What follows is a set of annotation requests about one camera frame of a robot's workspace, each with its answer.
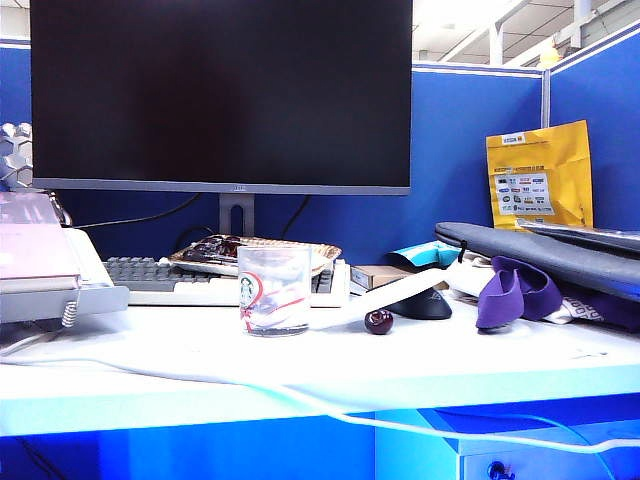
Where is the dark grey laptop sleeve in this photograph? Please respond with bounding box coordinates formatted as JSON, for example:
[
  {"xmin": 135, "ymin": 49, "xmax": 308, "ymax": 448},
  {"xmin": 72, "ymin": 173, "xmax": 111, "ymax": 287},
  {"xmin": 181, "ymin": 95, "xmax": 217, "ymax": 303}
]
[{"xmin": 433, "ymin": 220, "xmax": 640, "ymax": 304}]

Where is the white drawer cabinet with key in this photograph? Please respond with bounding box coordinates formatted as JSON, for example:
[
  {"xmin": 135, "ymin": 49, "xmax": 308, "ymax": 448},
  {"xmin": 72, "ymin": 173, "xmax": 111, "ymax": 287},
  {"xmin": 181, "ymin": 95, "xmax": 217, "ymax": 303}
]
[{"xmin": 374, "ymin": 404, "xmax": 640, "ymax": 480}]

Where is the dark red cherry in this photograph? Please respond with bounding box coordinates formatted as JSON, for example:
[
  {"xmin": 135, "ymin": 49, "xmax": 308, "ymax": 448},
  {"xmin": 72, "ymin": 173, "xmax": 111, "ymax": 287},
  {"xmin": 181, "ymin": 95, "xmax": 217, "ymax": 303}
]
[{"xmin": 363, "ymin": 309, "xmax": 396, "ymax": 337}]

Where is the silver laptop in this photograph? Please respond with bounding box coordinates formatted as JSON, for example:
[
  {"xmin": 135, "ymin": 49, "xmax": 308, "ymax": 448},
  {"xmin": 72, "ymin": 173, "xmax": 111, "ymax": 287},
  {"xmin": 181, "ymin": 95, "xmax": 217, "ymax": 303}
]
[{"xmin": 516, "ymin": 216, "xmax": 640, "ymax": 254}]

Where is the white paper sheet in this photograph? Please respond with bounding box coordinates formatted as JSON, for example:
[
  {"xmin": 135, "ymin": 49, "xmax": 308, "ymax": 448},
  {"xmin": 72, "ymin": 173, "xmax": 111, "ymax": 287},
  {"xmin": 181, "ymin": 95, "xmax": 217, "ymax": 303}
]
[{"xmin": 309, "ymin": 268, "xmax": 462, "ymax": 332}]

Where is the thin light blue cable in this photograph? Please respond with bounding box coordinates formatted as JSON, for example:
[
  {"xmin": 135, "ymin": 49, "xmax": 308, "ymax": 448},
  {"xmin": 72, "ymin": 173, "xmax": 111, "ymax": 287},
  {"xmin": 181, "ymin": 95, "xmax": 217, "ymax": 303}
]
[{"xmin": 433, "ymin": 408, "xmax": 617, "ymax": 480}]

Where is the white purple patterned cloth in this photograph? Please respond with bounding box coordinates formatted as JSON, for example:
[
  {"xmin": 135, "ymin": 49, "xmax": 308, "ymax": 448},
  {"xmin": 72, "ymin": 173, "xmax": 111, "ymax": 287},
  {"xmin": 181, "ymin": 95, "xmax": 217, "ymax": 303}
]
[{"xmin": 543, "ymin": 294, "xmax": 617, "ymax": 327}]

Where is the yellow hanging lamp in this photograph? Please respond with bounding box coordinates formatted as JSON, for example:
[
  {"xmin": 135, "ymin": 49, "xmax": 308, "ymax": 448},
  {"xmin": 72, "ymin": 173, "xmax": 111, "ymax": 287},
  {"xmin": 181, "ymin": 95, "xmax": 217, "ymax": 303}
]
[{"xmin": 538, "ymin": 38, "xmax": 561, "ymax": 66}]

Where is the grey monitor stand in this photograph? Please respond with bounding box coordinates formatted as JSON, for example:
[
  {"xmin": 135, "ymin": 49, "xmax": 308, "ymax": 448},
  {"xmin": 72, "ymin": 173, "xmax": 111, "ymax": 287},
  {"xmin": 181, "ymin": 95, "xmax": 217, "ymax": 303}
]
[{"xmin": 218, "ymin": 193, "xmax": 257, "ymax": 237}]

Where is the white cable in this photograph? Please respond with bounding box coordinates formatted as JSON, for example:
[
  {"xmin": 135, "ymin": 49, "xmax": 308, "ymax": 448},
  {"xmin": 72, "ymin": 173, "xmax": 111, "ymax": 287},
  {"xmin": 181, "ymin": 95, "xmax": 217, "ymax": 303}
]
[{"xmin": 0, "ymin": 331, "xmax": 640, "ymax": 456}]

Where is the clear glass with printed logo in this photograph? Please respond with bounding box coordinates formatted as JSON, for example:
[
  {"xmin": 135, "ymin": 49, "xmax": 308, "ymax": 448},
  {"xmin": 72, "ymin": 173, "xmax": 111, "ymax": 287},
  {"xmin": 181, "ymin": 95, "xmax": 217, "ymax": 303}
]
[{"xmin": 236, "ymin": 244, "xmax": 314, "ymax": 339}]

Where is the white hexagon ornament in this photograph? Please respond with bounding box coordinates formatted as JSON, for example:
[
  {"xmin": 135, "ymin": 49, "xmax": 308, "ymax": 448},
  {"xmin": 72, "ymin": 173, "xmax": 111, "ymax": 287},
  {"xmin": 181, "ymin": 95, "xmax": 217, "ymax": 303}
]
[{"xmin": 0, "ymin": 121, "xmax": 35, "ymax": 192}]

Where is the grey and white keyboard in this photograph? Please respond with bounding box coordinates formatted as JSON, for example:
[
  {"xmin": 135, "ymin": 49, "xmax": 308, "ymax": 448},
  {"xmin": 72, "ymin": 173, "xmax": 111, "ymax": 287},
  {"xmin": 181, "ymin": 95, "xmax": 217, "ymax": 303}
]
[{"xmin": 103, "ymin": 255, "xmax": 352, "ymax": 308}]

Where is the black computer mouse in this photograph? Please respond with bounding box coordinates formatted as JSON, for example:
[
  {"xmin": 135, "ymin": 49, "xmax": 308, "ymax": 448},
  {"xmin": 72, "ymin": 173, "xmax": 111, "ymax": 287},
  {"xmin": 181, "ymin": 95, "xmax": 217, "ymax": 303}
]
[{"xmin": 384, "ymin": 286, "xmax": 454, "ymax": 322}]

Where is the yellow paper bag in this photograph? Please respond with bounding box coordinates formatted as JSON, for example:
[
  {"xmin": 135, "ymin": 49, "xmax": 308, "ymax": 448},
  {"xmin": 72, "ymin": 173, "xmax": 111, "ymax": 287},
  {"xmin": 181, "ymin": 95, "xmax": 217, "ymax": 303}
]
[{"xmin": 485, "ymin": 119, "xmax": 597, "ymax": 233}]

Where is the black monitor cable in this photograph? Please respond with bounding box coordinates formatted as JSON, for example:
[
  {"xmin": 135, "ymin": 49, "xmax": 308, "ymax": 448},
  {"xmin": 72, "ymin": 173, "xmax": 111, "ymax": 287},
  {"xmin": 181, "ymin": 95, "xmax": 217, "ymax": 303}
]
[
  {"xmin": 73, "ymin": 193, "xmax": 202, "ymax": 232},
  {"xmin": 281, "ymin": 194, "xmax": 312, "ymax": 240}
]

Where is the foil snack tray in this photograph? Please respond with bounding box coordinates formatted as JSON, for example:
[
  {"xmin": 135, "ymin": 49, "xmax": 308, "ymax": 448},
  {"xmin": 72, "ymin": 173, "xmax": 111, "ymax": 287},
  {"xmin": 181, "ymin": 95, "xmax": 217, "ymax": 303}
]
[{"xmin": 166, "ymin": 234, "xmax": 344, "ymax": 278}]

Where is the black computer monitor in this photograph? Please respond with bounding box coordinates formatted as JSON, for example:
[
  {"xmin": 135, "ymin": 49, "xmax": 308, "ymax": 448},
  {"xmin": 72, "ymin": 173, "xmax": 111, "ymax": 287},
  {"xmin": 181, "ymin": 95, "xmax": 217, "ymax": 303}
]
[{"xmin": 29, "ymin": 0, "xmax": 414, "ymax": 197}]

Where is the teal packet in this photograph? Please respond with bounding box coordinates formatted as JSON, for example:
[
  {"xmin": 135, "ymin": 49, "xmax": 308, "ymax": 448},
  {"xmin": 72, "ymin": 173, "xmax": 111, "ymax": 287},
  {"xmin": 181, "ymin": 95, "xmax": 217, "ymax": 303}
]
[{"xmin": 386, "ymin": 240, "xmax": 465, "ymax": 274}]

